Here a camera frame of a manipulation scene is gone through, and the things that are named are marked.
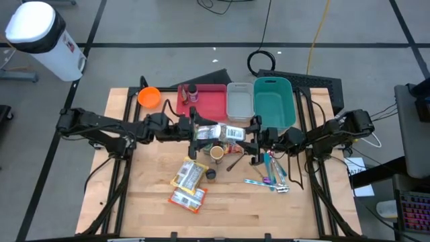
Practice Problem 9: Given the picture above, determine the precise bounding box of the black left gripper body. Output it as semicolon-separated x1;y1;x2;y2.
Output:
176;106;202;161

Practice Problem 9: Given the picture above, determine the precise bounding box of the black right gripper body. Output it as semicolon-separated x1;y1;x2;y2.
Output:
250;114;280;166

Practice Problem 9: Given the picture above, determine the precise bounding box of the tan open-top spice jar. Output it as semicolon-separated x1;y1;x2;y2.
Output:
210;145;225;165

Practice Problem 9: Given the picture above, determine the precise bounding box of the herb jar with white lid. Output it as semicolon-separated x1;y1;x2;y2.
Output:
196;123;246;142

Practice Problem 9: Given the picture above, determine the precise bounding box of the dark metal spoon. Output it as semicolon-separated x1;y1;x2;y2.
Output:
226;153;245;172

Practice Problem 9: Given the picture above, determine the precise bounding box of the teal spoon with pink pattern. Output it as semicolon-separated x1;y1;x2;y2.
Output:
263;150;275;192

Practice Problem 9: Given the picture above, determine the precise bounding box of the purple-label jar black lid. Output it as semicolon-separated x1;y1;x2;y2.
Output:
187;83;199;104

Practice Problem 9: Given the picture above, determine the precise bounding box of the yellow-edged white ramen packet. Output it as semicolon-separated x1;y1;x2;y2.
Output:
170;156;210;196

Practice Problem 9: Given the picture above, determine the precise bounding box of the orange ramen noodle packet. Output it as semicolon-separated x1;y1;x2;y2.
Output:
167;186;208;214

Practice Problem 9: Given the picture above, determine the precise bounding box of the pink plastic tray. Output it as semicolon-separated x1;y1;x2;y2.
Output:
175;83;228;122

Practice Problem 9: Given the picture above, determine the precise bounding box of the white plastic bin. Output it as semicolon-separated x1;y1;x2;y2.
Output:
226;82;255;122

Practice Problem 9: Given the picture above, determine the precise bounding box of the teal plastic bin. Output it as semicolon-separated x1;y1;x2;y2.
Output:
253;77;297;131

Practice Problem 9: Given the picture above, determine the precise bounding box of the orange plastic bowl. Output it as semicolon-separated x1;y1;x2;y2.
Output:
137;86;162;109

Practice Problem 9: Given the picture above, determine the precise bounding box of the white paper sheet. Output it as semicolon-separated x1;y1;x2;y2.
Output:
344;157;376;198

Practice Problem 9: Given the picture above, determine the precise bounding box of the white computer mouse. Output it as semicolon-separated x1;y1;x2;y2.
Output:
375;200;399;219

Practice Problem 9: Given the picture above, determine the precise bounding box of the grey side desk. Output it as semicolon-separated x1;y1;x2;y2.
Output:
393;83;430;179

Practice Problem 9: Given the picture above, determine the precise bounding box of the black desk device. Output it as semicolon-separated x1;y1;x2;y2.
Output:
406;77;430;122

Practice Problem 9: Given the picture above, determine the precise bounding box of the backlit computer keyboard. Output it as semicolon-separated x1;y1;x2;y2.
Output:
398;190;430;235

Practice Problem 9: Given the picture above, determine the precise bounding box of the grey floor base bar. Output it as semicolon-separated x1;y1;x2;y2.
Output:
0;69;39;83

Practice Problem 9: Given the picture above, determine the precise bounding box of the black caster foot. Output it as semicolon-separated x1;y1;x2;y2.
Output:
0;104;14;122

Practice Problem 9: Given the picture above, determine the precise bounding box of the white trash can black bag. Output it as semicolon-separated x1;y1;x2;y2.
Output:
5;1;87;83

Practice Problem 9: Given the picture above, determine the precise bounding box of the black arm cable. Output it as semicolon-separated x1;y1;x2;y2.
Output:
287;153;305;191

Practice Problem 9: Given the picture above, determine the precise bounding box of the black coiled hanging cable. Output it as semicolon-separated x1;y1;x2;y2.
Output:
247;0;277;77

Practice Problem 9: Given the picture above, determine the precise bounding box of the silver aluminium bracket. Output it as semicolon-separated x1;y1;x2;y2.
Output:
89;140;108;151

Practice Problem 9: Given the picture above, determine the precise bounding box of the yellow hanging cable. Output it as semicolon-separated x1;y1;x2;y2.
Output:
305;0;332;75

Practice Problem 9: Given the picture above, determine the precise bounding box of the white cable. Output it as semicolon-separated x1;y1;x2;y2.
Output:
361;131;383;149

